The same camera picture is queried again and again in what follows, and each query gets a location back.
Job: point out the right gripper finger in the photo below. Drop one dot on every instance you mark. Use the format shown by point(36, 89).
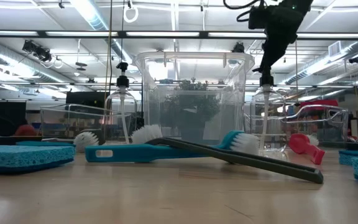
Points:
point(270, 60)

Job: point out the clear soap dispenser bottle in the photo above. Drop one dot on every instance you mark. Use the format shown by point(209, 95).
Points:
point(266, 81)
point(122, 81)

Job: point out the tall clear plastic bin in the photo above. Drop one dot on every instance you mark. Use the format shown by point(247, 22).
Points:
point(194, 56)

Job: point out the red dish brush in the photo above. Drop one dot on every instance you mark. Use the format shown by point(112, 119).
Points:
point(300, 143)

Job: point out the dark grey round-head dish brush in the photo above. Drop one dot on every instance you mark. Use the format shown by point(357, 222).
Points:
point(259, 161)

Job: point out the teal dish brush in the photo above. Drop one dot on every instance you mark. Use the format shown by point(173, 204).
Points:
point(135, 153)

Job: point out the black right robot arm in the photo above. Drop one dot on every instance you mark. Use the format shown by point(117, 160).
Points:
point(300, 4)

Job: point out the black ceiling-mounted device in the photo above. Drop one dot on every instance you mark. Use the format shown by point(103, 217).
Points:
point(39, 51)
point(356, 59)
point(238, 47)

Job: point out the red container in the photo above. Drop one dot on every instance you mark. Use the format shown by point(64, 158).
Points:
point(319, 103)

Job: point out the shallow clear plastic bin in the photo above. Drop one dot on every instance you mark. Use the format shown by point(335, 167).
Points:
point(54, 118)
point(322, 124)

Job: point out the small green potted plant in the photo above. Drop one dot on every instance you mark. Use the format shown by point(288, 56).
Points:
point(191, 105)

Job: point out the black monitor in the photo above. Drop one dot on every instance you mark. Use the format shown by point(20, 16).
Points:
point(85, 99)

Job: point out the person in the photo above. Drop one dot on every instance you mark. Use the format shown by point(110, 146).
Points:
point(26, 130)

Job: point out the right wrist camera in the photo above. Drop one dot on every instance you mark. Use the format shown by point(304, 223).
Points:
point(256, 17)

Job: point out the silver ventilation duct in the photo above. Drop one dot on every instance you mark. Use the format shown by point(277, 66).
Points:
point(322, 62)
point(92, 15)

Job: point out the black frame bar with lights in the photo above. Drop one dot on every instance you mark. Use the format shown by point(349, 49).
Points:
point(121, 34)

